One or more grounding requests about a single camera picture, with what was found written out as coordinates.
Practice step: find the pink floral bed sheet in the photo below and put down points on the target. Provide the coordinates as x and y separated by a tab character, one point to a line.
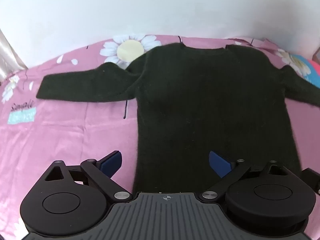
62	135

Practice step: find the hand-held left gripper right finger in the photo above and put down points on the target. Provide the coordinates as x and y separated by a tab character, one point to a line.
220	163

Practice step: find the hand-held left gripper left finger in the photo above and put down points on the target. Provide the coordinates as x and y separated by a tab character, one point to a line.
112	163

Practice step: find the dark green knit sweater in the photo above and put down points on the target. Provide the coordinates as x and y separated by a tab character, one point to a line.
200	92

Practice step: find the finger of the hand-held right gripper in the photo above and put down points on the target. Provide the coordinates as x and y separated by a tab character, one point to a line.
312	180

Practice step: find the beige patterned curtain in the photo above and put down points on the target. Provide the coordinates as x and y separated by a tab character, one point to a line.
10	57

